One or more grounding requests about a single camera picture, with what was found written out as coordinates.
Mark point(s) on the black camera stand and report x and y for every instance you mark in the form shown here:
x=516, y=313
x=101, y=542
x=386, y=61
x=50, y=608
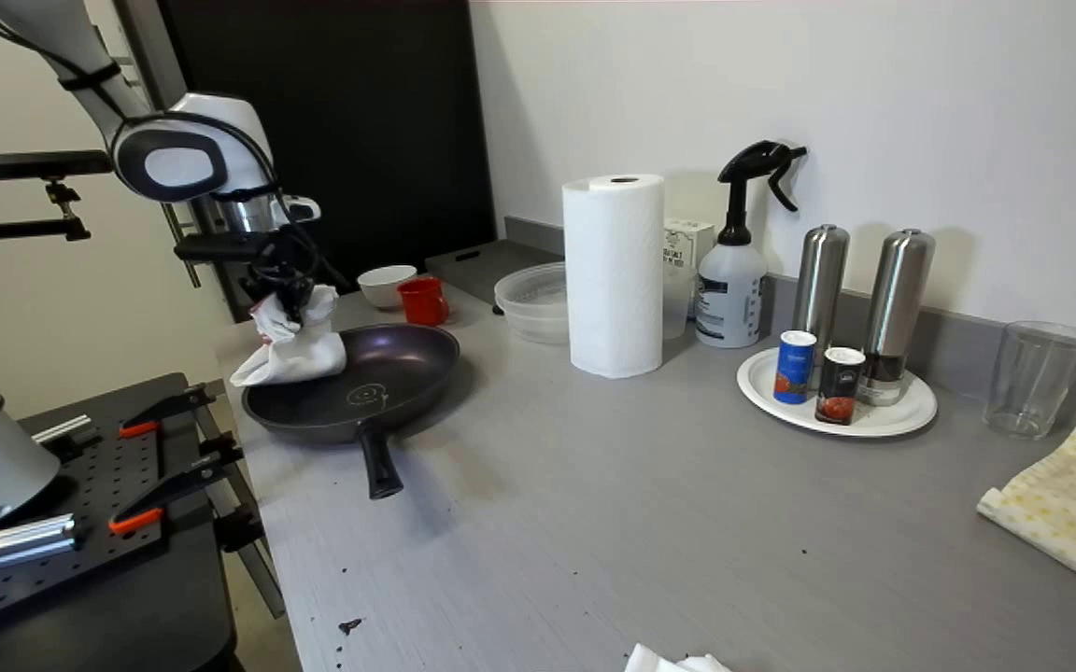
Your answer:
x=36, y=164

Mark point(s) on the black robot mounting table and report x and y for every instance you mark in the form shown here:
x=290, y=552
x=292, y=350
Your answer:
x=127, y=583

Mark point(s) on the white ceramic bowl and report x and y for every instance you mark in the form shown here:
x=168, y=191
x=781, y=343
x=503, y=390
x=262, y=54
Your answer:
x=384, y=283

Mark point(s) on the black clamp with orange tip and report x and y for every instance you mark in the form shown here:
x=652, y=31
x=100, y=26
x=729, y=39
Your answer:
x=168, y=411
x=178, y=485

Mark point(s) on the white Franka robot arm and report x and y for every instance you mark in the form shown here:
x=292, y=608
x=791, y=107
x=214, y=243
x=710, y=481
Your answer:
x=178, y=163

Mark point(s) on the white round plate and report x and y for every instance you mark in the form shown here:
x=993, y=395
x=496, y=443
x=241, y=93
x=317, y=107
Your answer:
x=897, y=414

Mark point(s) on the dark flat tray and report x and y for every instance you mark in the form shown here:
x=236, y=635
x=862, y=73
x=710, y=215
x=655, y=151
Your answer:
x=467, y=267

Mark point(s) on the yellow patterned cloth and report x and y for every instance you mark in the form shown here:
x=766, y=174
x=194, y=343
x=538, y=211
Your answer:
x=1072, y=497

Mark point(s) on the stainless steel grinder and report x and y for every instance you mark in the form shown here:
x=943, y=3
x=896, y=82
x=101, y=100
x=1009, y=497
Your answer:
x=823, y=283
x=897, y=303

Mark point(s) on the clear drinking glass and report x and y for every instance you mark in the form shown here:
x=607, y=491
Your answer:
x=1041, y=378

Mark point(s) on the dark frying pan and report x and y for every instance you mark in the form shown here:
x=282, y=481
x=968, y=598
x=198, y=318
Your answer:
x=365, y=394

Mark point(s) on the crumpled white tissue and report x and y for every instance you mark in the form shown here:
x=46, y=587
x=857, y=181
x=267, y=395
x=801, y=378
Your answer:
x=675, y=659

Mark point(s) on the red plastic cup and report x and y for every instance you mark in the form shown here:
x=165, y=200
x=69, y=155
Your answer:
x=422, y=303

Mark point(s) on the white red-striped dish towel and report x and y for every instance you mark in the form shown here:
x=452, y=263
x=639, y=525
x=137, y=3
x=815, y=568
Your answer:
x=295, y=357

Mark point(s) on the blue spice jar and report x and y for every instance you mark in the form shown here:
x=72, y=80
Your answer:
x=795, y=365

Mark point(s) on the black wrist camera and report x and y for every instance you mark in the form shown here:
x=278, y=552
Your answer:
x=221, y=246

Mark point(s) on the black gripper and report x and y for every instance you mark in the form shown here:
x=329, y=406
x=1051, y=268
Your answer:
x=282, y=246

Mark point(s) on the clear plastic container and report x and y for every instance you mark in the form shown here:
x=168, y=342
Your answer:
x=532, y=303

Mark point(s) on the white paper towel roll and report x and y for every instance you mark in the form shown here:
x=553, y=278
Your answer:
x=614, y=280

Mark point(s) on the white patterned box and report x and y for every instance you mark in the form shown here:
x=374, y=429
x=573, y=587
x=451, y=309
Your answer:
x=684, y=267

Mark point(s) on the dark spice jar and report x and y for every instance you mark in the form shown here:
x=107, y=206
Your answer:
x=837, y=390

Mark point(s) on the silver metal bar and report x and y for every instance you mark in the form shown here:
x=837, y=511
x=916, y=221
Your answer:
x=10, y=542

